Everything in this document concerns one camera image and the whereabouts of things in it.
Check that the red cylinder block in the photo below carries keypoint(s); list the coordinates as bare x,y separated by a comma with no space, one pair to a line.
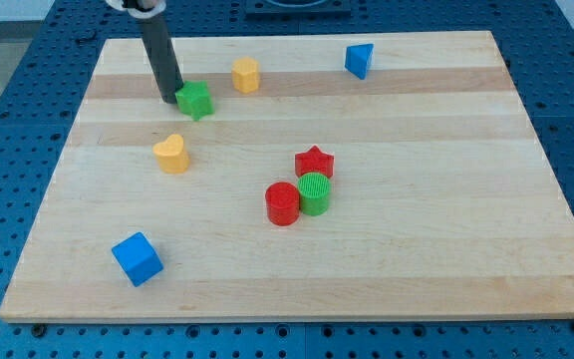
282,203

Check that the light wooden board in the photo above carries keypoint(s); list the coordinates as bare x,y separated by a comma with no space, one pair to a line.
443,204

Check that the yellow hexagon block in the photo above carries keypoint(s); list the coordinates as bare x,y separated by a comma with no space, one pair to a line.
245,75

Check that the white ring tool mount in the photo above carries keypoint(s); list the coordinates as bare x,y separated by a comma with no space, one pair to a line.
139,9

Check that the green cylinder block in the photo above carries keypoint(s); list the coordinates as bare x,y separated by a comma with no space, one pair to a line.
314,189

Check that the red star block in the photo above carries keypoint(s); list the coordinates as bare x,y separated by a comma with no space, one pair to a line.
314,161

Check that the blue triangle block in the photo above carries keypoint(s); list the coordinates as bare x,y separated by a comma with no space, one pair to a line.
358,59

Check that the yellow heart block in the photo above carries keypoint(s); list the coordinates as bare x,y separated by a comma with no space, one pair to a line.
171,155

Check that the green star block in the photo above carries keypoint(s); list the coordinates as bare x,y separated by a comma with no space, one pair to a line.
194,100

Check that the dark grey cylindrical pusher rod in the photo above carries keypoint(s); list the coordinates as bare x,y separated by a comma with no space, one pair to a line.
161,55

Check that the blue cube block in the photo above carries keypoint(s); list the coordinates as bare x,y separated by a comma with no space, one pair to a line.
137,258

